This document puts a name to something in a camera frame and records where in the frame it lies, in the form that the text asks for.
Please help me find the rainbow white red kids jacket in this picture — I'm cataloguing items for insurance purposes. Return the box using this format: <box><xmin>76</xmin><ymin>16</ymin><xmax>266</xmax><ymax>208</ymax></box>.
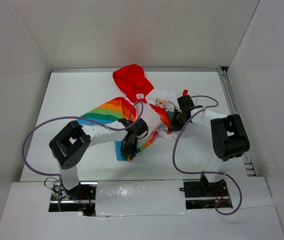
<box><xmin>78</xmin><ymin>64</ymin><xmax>188</xmax><ymax>152</ymax></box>

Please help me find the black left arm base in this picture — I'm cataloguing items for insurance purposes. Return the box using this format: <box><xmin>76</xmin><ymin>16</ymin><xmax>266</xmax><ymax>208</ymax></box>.
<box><xmin>44</xmin><ymin>177</ymin><xmax>97</xmax><ymax>217</ymax></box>

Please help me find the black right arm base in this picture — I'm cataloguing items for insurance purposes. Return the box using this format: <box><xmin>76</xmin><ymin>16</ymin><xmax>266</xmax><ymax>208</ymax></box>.
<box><xmin>179</xmin><ymin>174</ymin><xmax>233</xmax><ymax>210</ymax></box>

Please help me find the silver taped front panel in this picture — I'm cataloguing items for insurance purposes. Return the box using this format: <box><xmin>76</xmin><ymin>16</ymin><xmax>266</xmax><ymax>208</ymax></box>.
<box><xmin>95</xmin><ymin>180</ymin><xmax>187</xmax><ymax>217</ymax></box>

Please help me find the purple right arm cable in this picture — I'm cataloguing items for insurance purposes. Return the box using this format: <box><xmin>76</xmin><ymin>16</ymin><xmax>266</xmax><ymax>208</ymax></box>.
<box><xmin>172</xmin><ymin>95</ymin><xmax>243</xmax><ymax>216</ymax></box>

